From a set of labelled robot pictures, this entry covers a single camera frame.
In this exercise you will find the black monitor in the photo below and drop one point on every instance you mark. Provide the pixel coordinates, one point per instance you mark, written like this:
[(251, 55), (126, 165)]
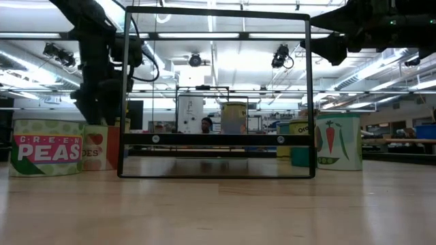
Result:
[(136, 115)]

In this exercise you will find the blue bin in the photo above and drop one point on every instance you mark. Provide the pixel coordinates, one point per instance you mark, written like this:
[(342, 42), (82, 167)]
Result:
[(425, 132)]

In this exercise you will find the white carrot vegetables can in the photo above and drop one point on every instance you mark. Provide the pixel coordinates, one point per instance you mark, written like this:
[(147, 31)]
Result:
[(339, 143)]

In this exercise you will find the person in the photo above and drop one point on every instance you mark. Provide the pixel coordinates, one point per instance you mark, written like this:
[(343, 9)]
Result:
[(206, 124)]

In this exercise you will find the wooden background table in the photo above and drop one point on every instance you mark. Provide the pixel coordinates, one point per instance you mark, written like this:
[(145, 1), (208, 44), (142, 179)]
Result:
[(408, 141)]

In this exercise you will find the pale yellow peaches can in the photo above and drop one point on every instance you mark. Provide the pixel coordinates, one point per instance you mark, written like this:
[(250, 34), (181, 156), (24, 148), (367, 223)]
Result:
[(233, 117)]

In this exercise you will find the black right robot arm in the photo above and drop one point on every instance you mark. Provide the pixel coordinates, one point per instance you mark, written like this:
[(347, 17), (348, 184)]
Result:
[(415, 30)]

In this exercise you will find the yellow teal oranges can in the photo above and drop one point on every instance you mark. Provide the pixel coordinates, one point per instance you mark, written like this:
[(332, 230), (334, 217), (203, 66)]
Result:
[(299, 127)]

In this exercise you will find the black metal frame shelf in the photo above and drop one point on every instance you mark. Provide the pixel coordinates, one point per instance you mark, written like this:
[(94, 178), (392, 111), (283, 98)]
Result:
[(218, 139)]

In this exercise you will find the green peas can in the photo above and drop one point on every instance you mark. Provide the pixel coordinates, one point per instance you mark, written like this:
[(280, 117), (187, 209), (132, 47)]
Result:
[(46, 163)]

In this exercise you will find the black cabinet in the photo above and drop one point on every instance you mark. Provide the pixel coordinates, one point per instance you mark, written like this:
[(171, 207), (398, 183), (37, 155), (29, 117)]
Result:
[(6, 119)]

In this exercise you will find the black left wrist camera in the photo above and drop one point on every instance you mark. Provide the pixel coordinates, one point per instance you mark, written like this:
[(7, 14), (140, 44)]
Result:
[(127, 51)]

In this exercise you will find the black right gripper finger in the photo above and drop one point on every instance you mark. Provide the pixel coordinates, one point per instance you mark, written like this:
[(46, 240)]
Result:
[(335, 20), (332, 49)]

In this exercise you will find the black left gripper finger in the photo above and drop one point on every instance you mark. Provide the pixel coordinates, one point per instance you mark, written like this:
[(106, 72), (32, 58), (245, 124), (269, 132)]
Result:
[(110, 98), (89, 102)]

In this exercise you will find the white tank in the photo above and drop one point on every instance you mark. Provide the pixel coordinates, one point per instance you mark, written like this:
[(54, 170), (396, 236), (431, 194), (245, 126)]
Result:
[(190, 115)]

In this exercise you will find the red tomatoes can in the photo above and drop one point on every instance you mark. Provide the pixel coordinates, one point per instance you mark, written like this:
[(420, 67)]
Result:
[(98, 160)]

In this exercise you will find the black overhead camera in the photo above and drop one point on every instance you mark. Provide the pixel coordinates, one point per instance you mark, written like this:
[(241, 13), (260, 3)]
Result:
[(59, 54), (413, 62), (195, 60), (280, 56)]

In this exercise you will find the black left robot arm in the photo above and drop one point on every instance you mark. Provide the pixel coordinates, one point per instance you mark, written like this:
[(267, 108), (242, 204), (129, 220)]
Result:
[(85, 13)]

